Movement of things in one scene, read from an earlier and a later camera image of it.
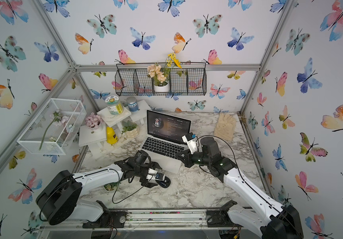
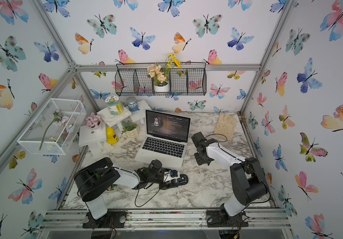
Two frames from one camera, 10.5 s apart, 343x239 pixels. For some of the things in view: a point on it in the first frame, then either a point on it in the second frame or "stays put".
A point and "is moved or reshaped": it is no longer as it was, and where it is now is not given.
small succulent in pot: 130,128 stays put
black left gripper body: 142,172 → 158,179
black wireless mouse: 165,183 is moved or reshaped
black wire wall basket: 161,79 stays put
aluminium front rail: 188,220 stays put
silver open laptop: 164,140 stays put
